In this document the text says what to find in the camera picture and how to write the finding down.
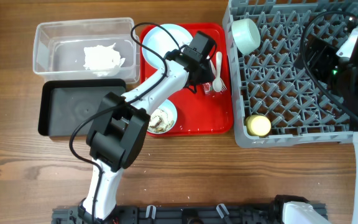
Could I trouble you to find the light blue plate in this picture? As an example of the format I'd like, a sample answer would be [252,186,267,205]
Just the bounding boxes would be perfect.
[142,24,193,57]

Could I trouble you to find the light blue rice bowl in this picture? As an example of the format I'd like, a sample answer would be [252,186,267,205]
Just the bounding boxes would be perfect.
[147,100,178,134]

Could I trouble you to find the clear plastic bin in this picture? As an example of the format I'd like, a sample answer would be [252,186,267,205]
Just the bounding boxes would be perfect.
[32,17,140,84]

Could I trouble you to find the crumpled white tissue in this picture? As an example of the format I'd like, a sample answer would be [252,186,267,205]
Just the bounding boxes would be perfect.
[83,44,126,70]

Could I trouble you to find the red serving tray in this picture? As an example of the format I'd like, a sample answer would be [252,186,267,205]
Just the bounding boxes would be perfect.
[148,22,234,138]

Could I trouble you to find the black plastic tray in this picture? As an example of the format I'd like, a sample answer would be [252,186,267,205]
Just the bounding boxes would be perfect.
[38,79,126,138]

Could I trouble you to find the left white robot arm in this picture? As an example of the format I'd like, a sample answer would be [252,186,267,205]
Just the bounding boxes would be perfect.
[72,31,217,223]

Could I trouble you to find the grey dishwasher rack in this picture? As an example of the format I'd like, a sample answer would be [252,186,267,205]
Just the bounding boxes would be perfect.
[223,0,358,148]

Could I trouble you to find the black mounting rail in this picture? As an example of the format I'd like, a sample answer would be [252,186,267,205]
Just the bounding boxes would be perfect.
[51,204,271,224]

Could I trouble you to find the rice and food scraps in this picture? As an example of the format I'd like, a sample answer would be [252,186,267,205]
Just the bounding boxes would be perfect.
[148,108,174,134]

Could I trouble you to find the red snack wrapper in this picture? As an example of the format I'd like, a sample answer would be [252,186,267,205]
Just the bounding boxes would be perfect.
[202,82,213,95]

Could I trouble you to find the yellow plastic cup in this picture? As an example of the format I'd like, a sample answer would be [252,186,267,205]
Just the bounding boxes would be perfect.
[246,115,272,137]

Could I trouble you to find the white plastic spoon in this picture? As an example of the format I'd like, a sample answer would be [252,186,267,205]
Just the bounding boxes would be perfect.
[213,52,223,92]

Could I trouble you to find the white plastic fork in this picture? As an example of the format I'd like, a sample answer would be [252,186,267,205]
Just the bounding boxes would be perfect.
[209,61,227,91]

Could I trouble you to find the green bowl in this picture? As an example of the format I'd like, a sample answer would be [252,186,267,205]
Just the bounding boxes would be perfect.
[231,18,261,55]

